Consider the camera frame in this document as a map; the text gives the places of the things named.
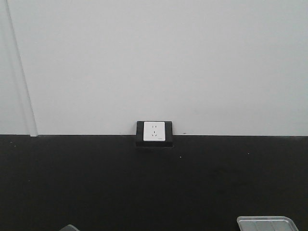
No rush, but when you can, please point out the gray cloth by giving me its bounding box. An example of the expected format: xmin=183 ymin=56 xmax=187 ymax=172
xmin=59 ymin=224 xmax=80 ymax=231

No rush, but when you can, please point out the metal tray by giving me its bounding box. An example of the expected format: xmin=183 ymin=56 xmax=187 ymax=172
xmin=237 ymin=216 xmax=298 ymax=231

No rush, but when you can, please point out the white power socket plate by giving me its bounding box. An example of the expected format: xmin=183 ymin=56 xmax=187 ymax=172
xmin=143 ymin=121 xmax=166 ymax=141

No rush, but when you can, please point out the black socket housing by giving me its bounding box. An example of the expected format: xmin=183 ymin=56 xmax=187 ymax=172
xmin=135 ymin=121 xmax=173 ymax=148

